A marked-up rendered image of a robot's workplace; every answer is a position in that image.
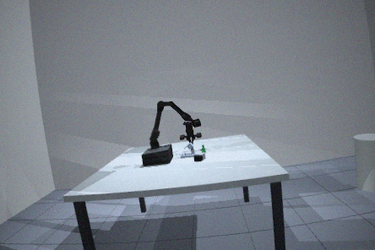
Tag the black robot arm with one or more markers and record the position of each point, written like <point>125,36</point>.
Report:
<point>154,144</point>

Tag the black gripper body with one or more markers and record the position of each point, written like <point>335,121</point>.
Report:
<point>190,135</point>

